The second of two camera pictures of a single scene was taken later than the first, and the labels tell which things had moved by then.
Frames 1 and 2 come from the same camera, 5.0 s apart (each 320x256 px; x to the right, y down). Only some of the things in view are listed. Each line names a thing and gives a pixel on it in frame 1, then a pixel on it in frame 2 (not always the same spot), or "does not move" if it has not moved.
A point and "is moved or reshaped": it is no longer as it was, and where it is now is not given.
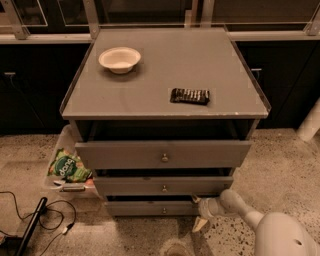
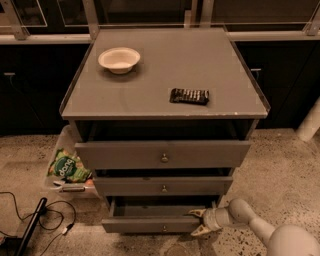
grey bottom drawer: [152, 208] is moved or reshaped
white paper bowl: [120, 59] does not move
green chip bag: [69, 167] does not move
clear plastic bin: [65, 175] does not move
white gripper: [205, 209] -> [210, 219]
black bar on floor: [32, 227] does not move
